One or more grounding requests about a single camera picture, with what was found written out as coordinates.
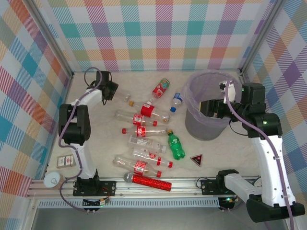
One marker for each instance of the clear bottle tan cap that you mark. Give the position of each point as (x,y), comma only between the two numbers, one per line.
(122,96)

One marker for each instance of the clear bottle orange cap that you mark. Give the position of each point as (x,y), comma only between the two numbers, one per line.
(131,103)

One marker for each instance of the clear bottle blue cap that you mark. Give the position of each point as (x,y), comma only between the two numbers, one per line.
(177,100)

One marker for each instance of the clear bottle wide red label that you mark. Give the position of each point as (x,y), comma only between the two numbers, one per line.
(148,110)

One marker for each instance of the red printed drink can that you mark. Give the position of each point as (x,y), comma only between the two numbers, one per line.
(161,88)

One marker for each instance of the green soda bottle yellow cap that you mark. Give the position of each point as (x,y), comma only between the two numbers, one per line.
(176,146)

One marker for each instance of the clear bottle white red label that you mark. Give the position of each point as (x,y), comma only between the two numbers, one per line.
(153,156)

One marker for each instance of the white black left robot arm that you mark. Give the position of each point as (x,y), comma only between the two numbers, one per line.
(84,158)

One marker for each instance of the grey mesh waste bin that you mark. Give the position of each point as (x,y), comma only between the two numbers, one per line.
(204,129)

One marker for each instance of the purple plastic bin liner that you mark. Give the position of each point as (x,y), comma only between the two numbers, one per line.
(204,82)

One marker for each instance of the black red triangle badge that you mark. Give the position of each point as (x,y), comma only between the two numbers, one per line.
(197,159)

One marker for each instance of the playing card box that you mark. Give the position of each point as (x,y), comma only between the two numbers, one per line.
(66,161)

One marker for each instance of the red glitter microphone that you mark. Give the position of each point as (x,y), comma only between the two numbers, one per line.
(148,181)

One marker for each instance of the aluminium frame post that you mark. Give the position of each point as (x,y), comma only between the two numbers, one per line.
(262,36)
(52,38)

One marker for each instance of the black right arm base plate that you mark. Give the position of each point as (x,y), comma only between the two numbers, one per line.
(208,187)

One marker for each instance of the aluminium mounting rail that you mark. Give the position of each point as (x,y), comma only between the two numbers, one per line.
(187,185)

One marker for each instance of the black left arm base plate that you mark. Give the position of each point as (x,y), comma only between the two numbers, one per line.
(108,187)

